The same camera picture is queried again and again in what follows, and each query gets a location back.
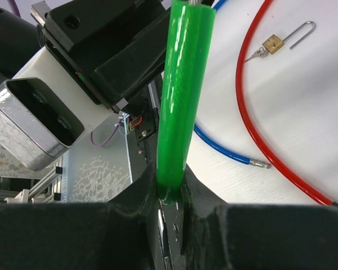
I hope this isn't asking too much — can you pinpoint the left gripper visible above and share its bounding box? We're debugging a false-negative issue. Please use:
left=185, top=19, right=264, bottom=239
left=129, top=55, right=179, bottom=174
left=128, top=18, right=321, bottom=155
left=30, top=0, right=170, bottom=113

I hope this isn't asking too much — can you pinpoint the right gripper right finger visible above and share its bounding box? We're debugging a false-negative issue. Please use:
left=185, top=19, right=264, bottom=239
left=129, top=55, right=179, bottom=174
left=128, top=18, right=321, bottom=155
left=182, top=168, right=338, bottom=269

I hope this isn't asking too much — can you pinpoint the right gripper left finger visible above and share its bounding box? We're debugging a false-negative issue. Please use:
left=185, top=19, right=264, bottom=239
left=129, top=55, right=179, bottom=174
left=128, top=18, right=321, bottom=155
left=0, top=163, right=159, bottom=269

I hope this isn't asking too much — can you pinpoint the green cable lock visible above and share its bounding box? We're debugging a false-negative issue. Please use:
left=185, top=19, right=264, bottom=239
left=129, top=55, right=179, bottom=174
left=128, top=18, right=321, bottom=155
left=156, top=1, right=216, bottom=204

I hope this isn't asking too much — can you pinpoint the brass padlock with key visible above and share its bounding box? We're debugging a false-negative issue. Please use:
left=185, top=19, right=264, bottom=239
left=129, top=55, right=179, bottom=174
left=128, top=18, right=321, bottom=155
left=245, top=21, right=317, bottom=62

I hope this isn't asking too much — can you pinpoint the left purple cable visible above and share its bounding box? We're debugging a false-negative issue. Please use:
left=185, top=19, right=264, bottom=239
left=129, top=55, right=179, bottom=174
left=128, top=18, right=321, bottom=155
left=90, top=123, right=121, bottom=147

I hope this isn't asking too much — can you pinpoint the red cable lock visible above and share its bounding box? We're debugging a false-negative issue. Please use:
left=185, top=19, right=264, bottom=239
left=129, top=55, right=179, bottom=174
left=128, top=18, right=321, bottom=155
left=235, top=1, right=338, bottom=208

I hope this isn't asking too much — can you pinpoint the blue cable lock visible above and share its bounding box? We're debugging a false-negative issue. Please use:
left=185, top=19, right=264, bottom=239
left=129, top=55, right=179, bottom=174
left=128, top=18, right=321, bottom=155
left=193, top=0, right=272, bottom=170

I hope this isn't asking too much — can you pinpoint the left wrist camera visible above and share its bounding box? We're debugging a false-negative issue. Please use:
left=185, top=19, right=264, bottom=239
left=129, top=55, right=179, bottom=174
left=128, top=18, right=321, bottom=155
left=0, top=48, right=110, bottom=171

